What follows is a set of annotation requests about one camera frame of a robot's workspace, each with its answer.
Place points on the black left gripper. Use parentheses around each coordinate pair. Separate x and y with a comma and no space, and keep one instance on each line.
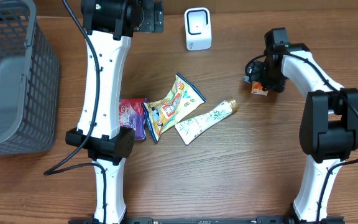
(154,17)

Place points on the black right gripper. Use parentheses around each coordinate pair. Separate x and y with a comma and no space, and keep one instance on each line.
(252,73)

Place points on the orange item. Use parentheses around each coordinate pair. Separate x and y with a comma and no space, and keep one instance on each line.
(257,89)

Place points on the white tube with gold cap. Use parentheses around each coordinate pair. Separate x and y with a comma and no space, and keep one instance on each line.
(191,128)

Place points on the red purple tissue pack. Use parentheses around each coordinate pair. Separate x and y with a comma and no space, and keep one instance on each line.
(132,115)

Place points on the cream snack bag blue edges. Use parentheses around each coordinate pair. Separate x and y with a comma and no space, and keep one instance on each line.
(181,100)

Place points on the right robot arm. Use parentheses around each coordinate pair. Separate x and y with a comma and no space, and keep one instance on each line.
(329,125)

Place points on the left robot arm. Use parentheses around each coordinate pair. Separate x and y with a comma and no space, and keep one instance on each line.
(108,27)

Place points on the white barcode scanner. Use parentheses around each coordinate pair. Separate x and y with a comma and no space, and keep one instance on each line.
(198,32)

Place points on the grey plastic shopping basket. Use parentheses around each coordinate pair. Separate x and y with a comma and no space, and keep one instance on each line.
(29,81)

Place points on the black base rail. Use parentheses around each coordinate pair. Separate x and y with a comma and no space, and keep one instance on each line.
(213,220)

